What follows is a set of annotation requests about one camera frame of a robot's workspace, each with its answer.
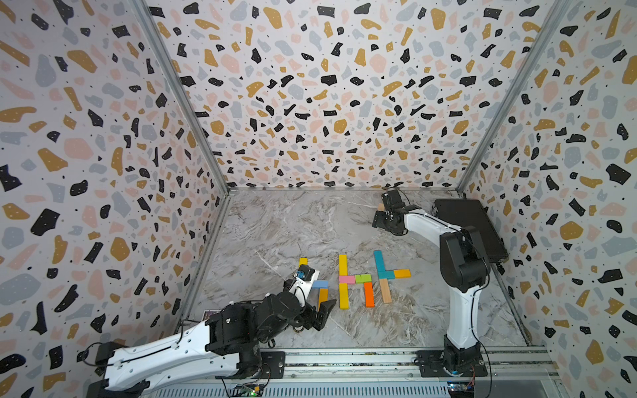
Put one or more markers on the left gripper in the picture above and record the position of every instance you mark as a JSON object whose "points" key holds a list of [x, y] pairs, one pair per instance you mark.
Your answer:
{"points": [[311, 321]]}

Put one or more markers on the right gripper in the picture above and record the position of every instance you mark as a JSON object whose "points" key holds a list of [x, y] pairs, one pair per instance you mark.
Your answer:
{"points": [[377, 217]]}

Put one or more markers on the light blue block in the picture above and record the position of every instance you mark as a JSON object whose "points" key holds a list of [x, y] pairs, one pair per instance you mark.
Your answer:
{"points": [[320, 284]]}

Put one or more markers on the pink block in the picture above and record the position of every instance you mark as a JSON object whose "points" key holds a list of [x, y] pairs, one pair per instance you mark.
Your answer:
{"points": [[347, 279]]}

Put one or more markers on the teal block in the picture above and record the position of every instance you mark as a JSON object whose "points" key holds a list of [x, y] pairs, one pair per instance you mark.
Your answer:
{"points": [[386, 275], [380, 265]]}

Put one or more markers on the orange block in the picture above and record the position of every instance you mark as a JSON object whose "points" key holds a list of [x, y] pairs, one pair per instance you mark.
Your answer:
{"points": [[369, 295]]}

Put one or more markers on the green block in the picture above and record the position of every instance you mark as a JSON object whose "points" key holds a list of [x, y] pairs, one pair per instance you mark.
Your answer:
{"points": [[364, 278]]}

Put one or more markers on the orange-yellow small block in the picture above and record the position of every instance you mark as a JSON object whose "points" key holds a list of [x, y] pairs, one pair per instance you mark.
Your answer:
{"points": [[402, 274]]}

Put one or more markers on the tan wooden block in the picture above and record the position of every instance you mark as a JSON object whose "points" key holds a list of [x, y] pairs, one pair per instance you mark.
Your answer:
{"points": [[386, 294]]}

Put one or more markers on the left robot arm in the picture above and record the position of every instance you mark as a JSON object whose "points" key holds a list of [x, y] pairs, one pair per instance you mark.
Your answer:
{"points": [[226, 345]]}

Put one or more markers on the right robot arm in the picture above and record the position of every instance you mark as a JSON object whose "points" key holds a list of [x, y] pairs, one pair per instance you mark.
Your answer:
{"points": [[464, 266]]}

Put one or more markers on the circuit board with leds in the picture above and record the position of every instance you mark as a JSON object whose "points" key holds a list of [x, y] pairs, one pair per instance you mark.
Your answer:
{"points": [[247, 390]]}

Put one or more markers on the small card box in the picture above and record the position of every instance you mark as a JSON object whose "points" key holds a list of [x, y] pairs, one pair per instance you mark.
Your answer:
{"points": [[207, 314]]}

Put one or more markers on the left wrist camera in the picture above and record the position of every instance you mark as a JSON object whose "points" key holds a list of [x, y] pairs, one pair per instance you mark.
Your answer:
{"points": [[302, 283]]}

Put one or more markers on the aluminium front rail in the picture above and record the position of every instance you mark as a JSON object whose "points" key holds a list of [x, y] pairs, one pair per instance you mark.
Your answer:
{"points": [[397, 364]]}

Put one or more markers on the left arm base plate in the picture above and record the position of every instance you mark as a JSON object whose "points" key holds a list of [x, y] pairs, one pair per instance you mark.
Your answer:
{"points": [[271, 365]]}

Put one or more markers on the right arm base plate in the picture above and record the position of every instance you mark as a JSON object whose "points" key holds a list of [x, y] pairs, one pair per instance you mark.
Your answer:
{"points": [[449, 362]]}

